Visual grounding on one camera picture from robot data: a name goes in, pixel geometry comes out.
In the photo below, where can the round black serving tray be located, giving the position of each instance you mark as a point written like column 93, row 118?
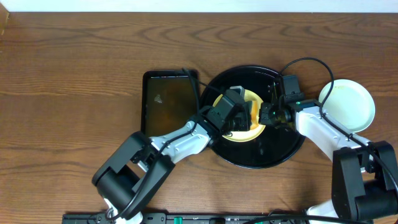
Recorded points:
column 274, row 145

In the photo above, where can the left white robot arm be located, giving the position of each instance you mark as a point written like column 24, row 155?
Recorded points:
column 129, row 179

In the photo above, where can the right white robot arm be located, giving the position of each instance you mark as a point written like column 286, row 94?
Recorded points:
column 364, row 173

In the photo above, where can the yellow plate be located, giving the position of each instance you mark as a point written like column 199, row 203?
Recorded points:
column 245, row 136

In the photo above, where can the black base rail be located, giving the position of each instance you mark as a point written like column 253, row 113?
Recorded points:
column 160, row 218

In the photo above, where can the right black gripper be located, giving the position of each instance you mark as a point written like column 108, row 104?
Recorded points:
column 265, row 114

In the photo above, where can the light blue front plate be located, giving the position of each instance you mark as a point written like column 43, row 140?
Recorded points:
column 351, row 105

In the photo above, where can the yellow sponge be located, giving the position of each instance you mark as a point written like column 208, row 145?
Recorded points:
column 254, row 113

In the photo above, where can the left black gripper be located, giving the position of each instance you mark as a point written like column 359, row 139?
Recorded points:
column 241, row 117

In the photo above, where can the black rectangular water tray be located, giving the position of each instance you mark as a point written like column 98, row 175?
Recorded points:
column 169, row 99

